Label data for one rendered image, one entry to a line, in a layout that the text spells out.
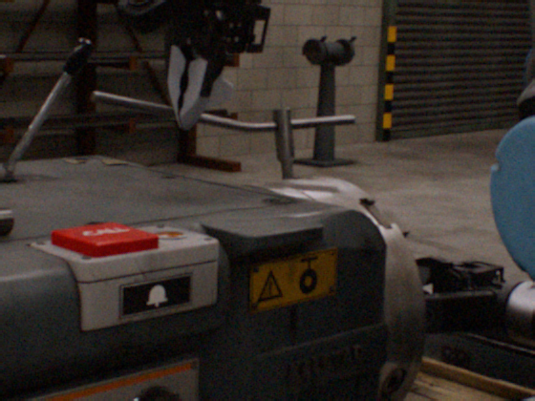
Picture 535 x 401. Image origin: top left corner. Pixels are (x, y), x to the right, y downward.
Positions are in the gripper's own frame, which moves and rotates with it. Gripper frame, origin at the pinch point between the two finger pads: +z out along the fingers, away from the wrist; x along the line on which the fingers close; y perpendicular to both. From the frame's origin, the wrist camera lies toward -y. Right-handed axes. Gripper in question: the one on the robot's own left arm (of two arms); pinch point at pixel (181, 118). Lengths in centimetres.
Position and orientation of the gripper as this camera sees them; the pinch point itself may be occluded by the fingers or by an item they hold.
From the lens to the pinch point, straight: 129.3
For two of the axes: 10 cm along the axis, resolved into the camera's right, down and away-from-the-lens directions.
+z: -1.9, 9.2, 3.4
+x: -6.6, -3.8, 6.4
